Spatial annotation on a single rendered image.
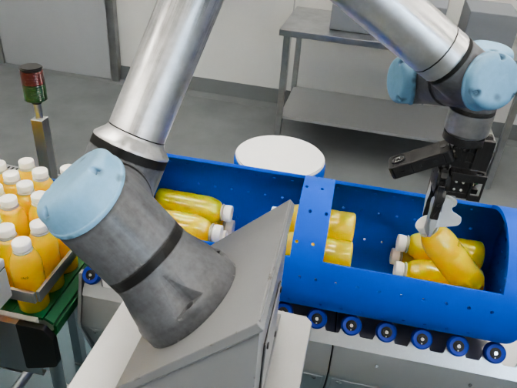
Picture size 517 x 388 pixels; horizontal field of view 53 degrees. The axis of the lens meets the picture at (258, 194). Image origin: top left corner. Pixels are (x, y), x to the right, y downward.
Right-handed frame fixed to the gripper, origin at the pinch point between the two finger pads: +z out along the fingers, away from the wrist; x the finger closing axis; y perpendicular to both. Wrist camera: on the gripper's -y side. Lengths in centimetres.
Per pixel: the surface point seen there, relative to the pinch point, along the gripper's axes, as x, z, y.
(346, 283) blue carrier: -9.0, 11.0, -13.2
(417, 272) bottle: 2.3, 14.3, 1.9
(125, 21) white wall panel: 342, 67, -213
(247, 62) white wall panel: 338, 88, -103
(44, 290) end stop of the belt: -13, 25, -77
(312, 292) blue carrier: -9.0, 14.8, -19.5
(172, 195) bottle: 9, 10, -55
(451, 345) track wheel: -5.8, 25.4, 10.9
